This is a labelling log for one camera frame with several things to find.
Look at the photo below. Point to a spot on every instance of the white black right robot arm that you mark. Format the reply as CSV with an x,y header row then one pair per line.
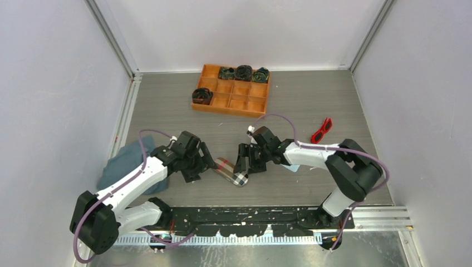
x,y
354,171

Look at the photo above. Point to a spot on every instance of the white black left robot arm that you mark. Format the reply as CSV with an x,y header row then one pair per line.
x,y
99,219

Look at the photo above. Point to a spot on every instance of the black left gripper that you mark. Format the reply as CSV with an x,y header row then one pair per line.
x,y
190,174

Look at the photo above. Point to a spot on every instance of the orange wooden divided tray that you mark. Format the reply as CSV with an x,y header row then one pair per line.
x,y
232,97

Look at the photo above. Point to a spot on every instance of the light blue cleaning cloth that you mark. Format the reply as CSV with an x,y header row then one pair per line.
x,y
293,168

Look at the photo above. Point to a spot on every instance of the red sunglasses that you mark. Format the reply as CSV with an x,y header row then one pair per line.
x,y
319,134

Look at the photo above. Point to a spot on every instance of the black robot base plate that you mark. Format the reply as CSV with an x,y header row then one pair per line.
x,y
247,221

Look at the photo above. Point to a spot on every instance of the rolled green patterned tie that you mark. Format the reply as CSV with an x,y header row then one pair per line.
x,y
261,75

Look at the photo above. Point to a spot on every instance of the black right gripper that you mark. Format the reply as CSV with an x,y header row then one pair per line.
x,y
245,150

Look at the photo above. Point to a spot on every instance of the rolled black brown tie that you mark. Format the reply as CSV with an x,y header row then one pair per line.
x,y
243,73

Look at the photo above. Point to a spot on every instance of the dark blue-grey cloth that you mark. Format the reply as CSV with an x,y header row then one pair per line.
x,y
128,158

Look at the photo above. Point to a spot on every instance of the rolled dark green tie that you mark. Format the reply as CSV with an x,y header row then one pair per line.
x,y
226,73

